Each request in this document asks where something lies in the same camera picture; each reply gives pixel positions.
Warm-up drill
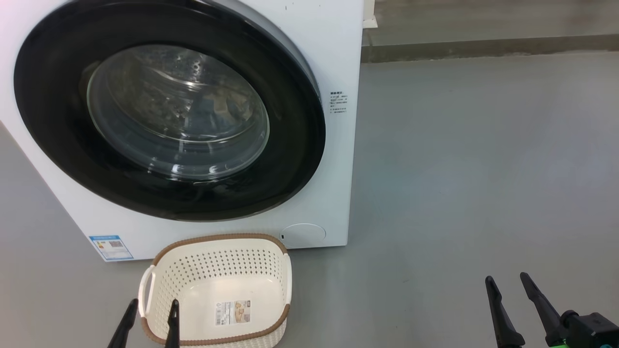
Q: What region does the beige white garment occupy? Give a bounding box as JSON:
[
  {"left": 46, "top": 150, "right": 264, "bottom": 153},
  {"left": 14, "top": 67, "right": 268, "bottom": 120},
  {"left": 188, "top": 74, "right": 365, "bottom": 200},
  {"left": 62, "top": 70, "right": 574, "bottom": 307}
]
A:
[{"left": 209, "top": 91, "right": 253, "bottom": 124}]

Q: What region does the paper product label in basket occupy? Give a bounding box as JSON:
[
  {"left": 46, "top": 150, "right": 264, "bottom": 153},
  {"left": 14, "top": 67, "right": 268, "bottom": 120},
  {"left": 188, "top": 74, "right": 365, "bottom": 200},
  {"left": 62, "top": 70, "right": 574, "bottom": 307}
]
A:
[{"left": 214, "top": 299, "right": 252, "bottom": 327}]

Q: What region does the printed text label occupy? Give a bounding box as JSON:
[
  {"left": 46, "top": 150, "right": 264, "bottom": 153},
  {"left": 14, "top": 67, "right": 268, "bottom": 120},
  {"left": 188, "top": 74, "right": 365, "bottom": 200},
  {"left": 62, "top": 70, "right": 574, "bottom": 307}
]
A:
[{"left": 330, "top": 90, "right": 349, "bottom": 115}]

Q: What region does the blue energy label sticker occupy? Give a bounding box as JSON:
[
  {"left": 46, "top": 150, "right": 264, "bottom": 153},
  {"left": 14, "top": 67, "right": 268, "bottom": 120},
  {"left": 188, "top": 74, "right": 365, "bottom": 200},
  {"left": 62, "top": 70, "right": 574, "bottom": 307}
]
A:
[{"left": 88, "top": 235, "right": 134, "bottom": 262}]

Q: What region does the cream laundry basket brown rim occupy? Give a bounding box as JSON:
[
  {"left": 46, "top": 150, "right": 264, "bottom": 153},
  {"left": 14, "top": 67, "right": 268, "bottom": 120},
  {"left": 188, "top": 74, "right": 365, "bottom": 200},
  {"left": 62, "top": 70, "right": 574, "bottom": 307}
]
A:
[{"left": 138, "top": 233, "right": 293, "bottom": 348}]

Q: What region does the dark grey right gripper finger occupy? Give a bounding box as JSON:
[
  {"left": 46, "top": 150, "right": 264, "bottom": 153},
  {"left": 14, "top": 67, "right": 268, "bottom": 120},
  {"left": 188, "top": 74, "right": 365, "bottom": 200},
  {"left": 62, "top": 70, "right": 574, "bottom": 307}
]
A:
[
  {"left": 485, "top": 275, "right": 526, "bottom": 348},
  {"left": 519, "top": 272, "right": 565, "bottom": 347}
]

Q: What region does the washing machine door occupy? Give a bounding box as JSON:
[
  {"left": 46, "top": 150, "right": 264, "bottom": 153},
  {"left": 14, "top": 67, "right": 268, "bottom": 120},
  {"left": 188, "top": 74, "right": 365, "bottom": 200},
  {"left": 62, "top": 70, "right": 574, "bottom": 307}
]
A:
[{"left": 13, "top": 0, "right": 326, "bottom": 222}]

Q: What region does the steel perforated washer drum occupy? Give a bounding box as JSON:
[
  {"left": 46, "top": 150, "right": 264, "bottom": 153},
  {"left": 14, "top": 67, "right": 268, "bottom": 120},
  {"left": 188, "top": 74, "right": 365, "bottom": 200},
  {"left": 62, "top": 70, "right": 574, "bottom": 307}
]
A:
[{"left": 87, "top": 45, "right": 270, "bottom": 182}]

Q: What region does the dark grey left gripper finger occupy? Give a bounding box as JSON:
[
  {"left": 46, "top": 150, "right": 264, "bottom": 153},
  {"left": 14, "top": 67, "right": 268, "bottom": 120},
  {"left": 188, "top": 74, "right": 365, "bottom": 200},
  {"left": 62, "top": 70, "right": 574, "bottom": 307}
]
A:
[
  {"left": 107, "top": 298, "right": 139, "bottom": 348},
  {"left": 165, "top": 298, "right": 181, "bottom": 348}
]

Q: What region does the round white filter cover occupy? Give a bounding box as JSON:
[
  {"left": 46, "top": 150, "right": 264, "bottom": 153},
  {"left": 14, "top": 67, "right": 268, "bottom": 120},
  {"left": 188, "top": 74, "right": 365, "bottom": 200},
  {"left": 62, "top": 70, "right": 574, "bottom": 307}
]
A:
[{"left": 280, "top": 223, "right": 327, "bottom": 250}]

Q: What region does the white front-load washing machine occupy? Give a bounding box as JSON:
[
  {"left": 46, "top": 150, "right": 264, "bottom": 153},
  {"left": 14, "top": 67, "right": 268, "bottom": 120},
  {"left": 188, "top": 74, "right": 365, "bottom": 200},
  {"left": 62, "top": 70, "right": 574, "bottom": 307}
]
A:
[{"left": 0, "top": 0, "right": 365, "bottom": 262}]

